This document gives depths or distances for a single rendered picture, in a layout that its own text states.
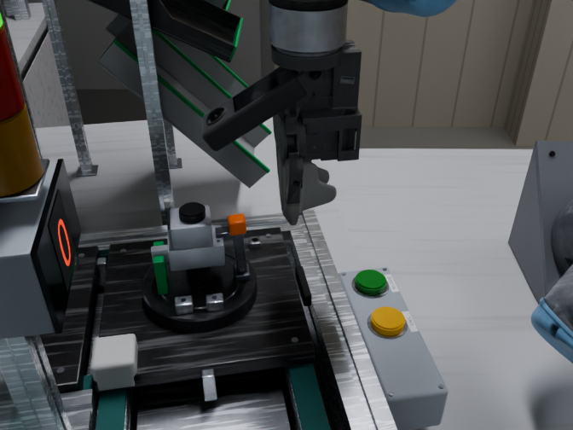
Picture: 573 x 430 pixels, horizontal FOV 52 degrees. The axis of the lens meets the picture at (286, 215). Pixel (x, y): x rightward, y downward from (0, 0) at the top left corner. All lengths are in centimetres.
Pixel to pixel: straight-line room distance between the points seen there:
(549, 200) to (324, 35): 50
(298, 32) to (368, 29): 259
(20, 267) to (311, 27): 32
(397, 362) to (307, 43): 36
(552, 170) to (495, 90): 247
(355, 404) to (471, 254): 45
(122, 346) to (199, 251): 13
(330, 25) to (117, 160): 80
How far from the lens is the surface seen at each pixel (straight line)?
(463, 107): 341
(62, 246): 46
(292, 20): 56
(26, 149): 41
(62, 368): 69
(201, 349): 68
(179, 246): 67
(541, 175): 95
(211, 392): 67
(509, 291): 96
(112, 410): 67
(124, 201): 114
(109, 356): 66
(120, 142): 135
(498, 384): 83
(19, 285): 41
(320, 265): 80
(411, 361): 68
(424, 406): 67
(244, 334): 69
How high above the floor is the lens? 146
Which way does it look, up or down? 35 degrees down
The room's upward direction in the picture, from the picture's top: straight up
